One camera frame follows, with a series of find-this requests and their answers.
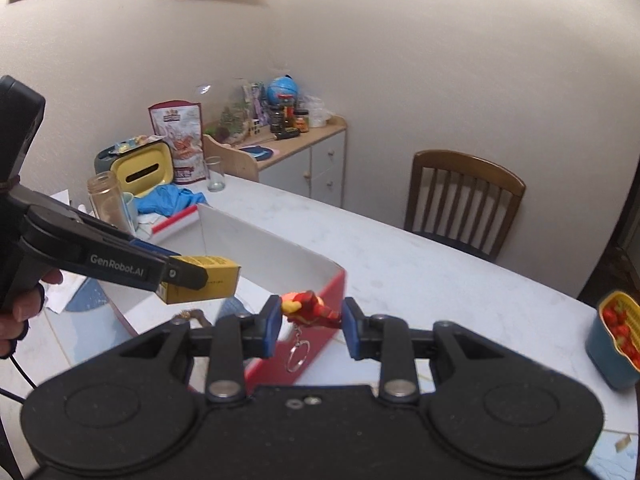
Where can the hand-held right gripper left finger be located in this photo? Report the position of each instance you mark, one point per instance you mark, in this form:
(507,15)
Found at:
(273,331)

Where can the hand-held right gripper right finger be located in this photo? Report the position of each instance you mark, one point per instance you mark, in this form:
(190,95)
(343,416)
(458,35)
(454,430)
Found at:
(351,332)

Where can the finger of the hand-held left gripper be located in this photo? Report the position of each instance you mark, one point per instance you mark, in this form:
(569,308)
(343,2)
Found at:
(150,247)
(186,274)

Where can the small yellow cardboard box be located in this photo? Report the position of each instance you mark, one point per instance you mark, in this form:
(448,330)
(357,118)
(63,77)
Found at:
(220,280)

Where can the red and white cardboard box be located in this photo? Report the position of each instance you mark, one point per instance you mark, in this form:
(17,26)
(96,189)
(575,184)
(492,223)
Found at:
(240,250)

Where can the person's left hand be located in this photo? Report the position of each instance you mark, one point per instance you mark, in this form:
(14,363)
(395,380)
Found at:
(20,317)

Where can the red and white box lid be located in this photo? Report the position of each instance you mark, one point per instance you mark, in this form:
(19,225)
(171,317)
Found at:
(172,221)

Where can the white papers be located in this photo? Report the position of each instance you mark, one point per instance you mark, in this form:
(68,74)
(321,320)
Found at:
(65,202)

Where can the bronze keys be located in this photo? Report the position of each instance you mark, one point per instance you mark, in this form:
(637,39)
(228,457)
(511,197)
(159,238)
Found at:
(192,317)

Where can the pale green mug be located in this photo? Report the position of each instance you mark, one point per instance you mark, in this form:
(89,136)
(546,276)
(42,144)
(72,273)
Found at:
(131,207)

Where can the blue rubber glove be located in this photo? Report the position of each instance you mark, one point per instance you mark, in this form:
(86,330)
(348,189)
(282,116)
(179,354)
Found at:
(165,199)

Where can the empty clear glass jar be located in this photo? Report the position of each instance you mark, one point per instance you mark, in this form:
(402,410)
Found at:
(105,200)

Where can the yellow and grey tissue box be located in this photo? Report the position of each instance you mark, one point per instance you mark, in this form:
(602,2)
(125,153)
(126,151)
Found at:
(145,167)

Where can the clear glass tumbler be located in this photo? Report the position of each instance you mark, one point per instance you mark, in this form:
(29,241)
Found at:
(215,175)

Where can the colourful candy packets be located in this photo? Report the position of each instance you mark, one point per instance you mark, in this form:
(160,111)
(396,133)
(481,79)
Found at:
(135,144)

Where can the red and white snack bag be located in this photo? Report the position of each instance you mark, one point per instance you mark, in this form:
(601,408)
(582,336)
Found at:
(182,135)

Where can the light wooden chair back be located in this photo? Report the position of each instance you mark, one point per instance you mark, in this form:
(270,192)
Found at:
(235,162)

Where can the blue plate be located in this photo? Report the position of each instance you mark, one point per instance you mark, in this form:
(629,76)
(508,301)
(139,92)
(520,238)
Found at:
(257,152)

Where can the clear plastic plant bag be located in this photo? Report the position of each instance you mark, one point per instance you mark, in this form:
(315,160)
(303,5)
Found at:
(232,112)

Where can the black and yellow screwdriver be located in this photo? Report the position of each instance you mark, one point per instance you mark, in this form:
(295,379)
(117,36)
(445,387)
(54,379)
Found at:
(280,135)

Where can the white cabinet with wooden top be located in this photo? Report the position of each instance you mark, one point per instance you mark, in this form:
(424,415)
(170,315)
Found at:
(320,165)

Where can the dark wooden slatted chair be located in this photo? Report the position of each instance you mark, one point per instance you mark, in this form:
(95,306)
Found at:
(465,195)

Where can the dark glass jar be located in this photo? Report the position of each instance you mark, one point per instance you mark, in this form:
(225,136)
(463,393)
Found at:
(277,119)

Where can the dark bottle with red label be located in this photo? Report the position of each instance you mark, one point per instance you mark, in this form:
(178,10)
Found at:
(289,116)

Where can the blue globe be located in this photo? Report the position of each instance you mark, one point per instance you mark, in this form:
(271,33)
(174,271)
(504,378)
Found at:
(282,90)

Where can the clear plastic containers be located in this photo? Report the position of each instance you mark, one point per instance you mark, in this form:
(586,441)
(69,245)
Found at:
(317,112)

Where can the blue and yellow strainer basket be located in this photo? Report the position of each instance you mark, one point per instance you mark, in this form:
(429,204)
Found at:
(602,355)

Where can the pile of red strawberries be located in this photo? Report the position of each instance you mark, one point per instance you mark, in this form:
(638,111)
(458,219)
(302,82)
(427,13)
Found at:
(620,330)

